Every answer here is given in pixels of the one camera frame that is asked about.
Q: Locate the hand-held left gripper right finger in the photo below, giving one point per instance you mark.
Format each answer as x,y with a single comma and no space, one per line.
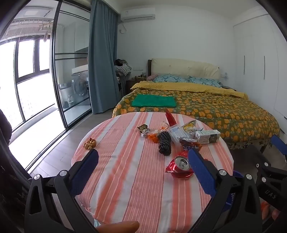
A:
201,172

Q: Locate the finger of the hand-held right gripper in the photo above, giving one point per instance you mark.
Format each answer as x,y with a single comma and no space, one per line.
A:
279,144
257,158

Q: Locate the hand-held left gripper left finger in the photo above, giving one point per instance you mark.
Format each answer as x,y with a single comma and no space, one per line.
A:
86,172

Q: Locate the crushed red can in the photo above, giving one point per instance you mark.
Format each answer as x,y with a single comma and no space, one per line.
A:
179,173

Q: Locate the dark brown wrapper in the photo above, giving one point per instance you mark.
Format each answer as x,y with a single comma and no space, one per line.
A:
188,141

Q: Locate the white drink carton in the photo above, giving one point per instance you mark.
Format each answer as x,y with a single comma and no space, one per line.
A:
207,137

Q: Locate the clear plastic box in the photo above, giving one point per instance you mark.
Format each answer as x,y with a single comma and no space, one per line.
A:
177,134

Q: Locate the yellow snack bag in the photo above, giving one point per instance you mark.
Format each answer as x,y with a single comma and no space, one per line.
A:
190,127

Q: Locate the clear plastic wrapper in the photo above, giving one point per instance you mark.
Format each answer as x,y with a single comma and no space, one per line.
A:
163,127

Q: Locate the long red wrapper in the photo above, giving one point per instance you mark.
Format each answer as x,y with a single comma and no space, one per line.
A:
170,118

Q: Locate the brown silver snack wrapper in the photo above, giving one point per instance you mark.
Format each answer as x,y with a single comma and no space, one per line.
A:
143,130

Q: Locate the person's left hand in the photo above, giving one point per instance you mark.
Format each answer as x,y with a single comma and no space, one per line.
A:
118,226

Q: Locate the floral bed sheet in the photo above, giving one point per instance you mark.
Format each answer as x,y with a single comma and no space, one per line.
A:
242,144

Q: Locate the striped orange white tablecloth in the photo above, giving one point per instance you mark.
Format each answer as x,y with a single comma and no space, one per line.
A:
125,179

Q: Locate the dark cloth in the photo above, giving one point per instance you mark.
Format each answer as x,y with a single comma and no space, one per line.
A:
11,179

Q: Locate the folded green cloth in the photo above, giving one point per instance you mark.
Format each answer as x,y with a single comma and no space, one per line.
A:
152,100

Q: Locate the washing machine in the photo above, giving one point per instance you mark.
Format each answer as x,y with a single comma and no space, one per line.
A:
79,83

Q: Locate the blue floral pillow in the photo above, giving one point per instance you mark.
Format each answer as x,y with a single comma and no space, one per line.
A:
204,81
170,78

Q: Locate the dark wooden nightstand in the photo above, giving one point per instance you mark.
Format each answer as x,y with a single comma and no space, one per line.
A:
134,86

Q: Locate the white wardrobe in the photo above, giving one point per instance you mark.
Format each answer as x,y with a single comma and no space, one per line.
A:
253,44

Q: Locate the cream headboard cushion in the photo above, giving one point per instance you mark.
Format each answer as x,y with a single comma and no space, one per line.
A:
183,67

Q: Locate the pink cloth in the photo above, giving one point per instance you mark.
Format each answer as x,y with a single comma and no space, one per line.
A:
152,78

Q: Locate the black framed glass sliding door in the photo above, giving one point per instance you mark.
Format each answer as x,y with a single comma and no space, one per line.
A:
53,67

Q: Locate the blue grey curtain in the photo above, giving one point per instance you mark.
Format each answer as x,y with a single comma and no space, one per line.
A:
102,62

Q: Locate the pile of clothes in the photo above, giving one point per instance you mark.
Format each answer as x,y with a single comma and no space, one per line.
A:
122,67

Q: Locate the black framed balcony window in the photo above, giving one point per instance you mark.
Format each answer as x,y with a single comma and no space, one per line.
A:
37,56

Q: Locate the ceiling clothes drying rack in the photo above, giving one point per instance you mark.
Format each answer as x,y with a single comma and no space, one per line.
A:
33,26

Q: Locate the white air conditioner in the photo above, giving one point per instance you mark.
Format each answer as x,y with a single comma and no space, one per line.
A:
138,14

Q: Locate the white wall socket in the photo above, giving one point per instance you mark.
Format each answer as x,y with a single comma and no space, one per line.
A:
224,75

